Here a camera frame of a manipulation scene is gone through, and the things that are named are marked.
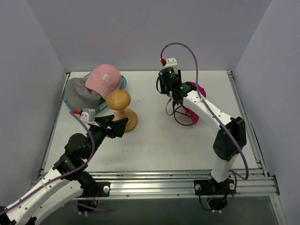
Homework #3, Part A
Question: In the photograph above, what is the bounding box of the light pink baseball cap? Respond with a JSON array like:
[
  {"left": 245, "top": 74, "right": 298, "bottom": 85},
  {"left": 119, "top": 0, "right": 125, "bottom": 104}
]
[{"left": 85, "top": 64, "right": 121, "bottom": 99}]

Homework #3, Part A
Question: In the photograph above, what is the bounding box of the magenta baseball cap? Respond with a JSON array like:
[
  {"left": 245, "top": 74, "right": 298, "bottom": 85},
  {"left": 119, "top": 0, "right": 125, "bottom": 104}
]
[{"left": 182, "top": 81, "right": 206, "bottom": 125}]

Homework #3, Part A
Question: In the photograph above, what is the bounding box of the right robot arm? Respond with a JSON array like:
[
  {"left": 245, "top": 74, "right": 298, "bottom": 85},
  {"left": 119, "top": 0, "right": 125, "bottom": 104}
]
[{"left": 157, "top": 67, "right": 247, "bottom": 194}]

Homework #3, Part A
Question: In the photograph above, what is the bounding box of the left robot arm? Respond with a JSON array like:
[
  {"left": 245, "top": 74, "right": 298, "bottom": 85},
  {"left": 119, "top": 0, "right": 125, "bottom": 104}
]
[{"left": 0, "top": 112, "right": 128, "bottom": 225}]

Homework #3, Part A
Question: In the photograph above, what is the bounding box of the teal plastic basin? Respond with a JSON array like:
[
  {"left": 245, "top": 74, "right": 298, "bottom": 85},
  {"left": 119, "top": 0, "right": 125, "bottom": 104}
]
[{"left": 63, "top": 71, "right": 128, "bottom": 115}]

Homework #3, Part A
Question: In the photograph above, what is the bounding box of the wooden mushroom hat stand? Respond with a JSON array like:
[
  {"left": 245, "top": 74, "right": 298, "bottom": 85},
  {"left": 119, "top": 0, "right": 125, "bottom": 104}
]
[{"left": 106, "top": 90, "right": 138, "bottom": 133}]

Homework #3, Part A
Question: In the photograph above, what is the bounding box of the grey bucket hat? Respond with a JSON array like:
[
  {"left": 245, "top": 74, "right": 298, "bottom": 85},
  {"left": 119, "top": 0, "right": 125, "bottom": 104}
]
[{"left": 65, "top": 77, "right": 105, "bottom": 110}]

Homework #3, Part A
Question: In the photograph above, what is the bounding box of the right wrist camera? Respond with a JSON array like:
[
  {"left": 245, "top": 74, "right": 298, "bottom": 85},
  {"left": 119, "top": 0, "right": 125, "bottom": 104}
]
[{"left": 160, "top": 57, "right": 178, "bottom": 68}]

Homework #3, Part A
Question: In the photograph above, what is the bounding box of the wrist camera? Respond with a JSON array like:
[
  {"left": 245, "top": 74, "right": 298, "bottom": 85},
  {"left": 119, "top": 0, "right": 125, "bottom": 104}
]
[
  {"left": 160, "top": 57, "right": 178, "bottom": 68},
  {"left": 80, "top": 108, "right": 96, "bottom": 123}
]

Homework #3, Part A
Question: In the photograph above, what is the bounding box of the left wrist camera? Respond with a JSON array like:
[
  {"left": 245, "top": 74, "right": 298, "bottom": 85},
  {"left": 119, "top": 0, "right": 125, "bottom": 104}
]
[{"left": 80, "top": 108, "right": 96, "bottom": 123}]

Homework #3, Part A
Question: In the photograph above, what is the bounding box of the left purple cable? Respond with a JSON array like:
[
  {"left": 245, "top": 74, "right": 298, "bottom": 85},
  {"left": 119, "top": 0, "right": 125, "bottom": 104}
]
[{"left": 0, "top": 110, "right": 111, "bottom": 214}]

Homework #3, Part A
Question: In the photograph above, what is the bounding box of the black wire hat stand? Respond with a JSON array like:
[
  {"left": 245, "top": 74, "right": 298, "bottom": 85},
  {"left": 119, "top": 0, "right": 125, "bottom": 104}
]
[{"left": 173, "top": 105, "right": 199, "bottom": 127}]

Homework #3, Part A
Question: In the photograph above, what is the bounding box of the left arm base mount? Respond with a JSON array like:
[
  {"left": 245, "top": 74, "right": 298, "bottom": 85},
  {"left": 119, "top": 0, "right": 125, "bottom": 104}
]
[{"left": 80, "top": 181, "right": 111, "bottom": 197}]

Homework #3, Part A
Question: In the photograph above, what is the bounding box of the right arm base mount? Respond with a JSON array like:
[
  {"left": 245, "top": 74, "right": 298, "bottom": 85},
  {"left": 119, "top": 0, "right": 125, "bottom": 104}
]
[{"left": 193, "top": 179, "right": 236, "bottom": 195}]

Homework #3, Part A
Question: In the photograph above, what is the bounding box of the aluminium frame rail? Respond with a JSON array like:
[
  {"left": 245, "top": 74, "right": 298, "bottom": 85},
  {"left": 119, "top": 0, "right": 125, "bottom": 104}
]
[{"left": 25, "top": 171, "right": 279, "bottom": 202}]

